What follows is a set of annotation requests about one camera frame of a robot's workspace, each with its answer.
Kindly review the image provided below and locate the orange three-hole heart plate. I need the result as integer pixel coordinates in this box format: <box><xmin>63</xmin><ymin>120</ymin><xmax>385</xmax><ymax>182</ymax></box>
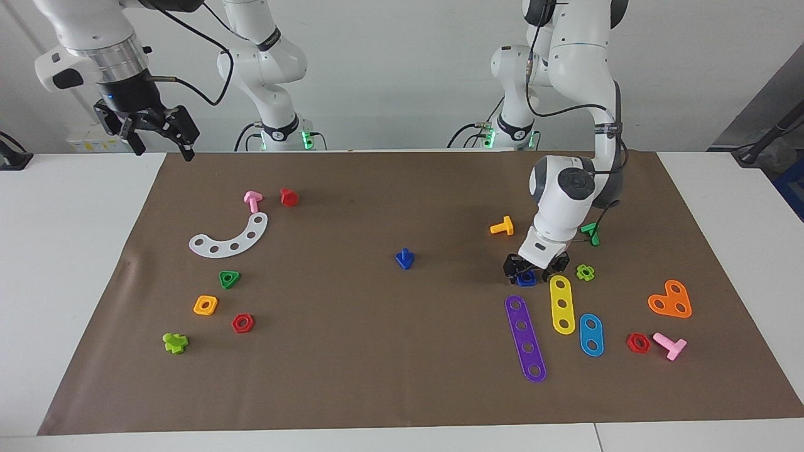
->
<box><xmin>648</xmin><ymin>279</ymin><xmax>693</xmax><ymax>319</ymax></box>

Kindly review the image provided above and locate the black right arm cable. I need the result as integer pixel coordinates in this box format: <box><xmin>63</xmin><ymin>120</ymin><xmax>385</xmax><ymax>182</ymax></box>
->
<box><xmin>148</xmin><ymin>0</ymin><xmax>235</xmax><ymax>107</ymax></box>

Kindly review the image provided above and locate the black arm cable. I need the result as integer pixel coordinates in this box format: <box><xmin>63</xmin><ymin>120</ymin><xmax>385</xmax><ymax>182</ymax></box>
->
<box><xmin>525</xmin><ymin>0</ymin><xmax>629</xmax><ymax>247</ymax></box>
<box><xmin>148</xmin><ymin>0</ymin><xmax>235</xmax><ymax>107</ymax></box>

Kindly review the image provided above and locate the black right base cable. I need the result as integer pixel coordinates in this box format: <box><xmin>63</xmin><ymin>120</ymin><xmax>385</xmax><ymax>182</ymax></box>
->
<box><xmin>234</xmin><ymin>121</ymin><xmax>264</xmax><ymax>152</ymax></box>

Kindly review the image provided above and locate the white curved five-hole plate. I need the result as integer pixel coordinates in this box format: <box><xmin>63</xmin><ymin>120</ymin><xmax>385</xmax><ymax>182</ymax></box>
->
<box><xmin>188</xmin><ymin>212</ymin><xmax>269</xmax><ymax>259</ymax></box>

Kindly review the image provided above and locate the black left base cable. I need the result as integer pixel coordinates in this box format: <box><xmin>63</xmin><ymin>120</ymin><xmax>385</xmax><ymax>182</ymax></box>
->
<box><xmin>447</xmin><ymin>121</ymin><xmax>497</xmax><ymax>149</ymax></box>

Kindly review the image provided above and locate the blue crate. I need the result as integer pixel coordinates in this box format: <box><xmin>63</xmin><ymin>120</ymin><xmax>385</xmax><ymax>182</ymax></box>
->
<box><xmin>774</xmin><ymin>169</ymin><xmax>804</xmax><ymax>222</ymax></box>

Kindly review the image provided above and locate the black desk clamp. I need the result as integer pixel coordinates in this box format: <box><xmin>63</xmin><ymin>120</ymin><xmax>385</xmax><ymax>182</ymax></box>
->
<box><xmin>0</xmin><ymin>131</ymin><xmax>33</xmax><ymax>171</ymax></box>

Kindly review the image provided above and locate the brown table mat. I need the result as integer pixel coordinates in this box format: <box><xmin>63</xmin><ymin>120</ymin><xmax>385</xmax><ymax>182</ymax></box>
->
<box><xmin>36</xmin><ymin>151</ymin><xmax>804</xmax><ymax>436</ymax></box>

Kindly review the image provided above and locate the purple four-hole strip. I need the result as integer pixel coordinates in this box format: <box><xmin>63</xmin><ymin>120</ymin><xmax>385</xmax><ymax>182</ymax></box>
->
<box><xmin>504</xmin><ymin>295</ymin><xmax>547</xmax><ymax>383</ymax></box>

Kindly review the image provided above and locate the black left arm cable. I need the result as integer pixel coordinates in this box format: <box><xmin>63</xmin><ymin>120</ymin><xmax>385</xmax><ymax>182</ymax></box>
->
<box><xmin>525</xmin><ymin>0</ymin><xmax>629</xmax><ymax>247</ymax></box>

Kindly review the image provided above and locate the black base cable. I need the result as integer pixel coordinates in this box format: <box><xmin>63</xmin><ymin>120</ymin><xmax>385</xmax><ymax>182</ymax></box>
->
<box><xmin>234</xmin><ymin>121</ymin><xmax>264</xmax><ymax>152</ymax></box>
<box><xmin>447</xmin><ymin>121</ymin><xmax>497</xmax><ymax>149</ymax></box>

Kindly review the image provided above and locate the blue two-hole strip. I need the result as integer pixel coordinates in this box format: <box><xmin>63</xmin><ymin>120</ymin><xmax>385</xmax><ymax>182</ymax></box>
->
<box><xmin>579</xmin><ymin>313</ymin><xmax>605</xmax><ymax>357</ymax></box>

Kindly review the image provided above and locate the black tripod stand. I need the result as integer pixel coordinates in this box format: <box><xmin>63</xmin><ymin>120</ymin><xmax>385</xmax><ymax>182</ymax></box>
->
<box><xmin>732</xmin><ymin>100</ymin><xmax>804</xmax><ymax>165</ymax></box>

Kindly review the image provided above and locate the white socket box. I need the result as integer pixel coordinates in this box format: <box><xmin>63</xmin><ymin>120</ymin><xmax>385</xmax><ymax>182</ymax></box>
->
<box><xmin>68</xmin><ymin>122</ymin><xmax>126</xmax><ymax>153</ymax></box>

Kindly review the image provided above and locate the yellow three-hole strip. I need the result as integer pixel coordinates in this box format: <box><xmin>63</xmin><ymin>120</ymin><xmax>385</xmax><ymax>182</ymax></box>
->
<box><xmin>550</xmin><ymin>275</ymin><xmax>577</xmax><ymax>335</ymax></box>

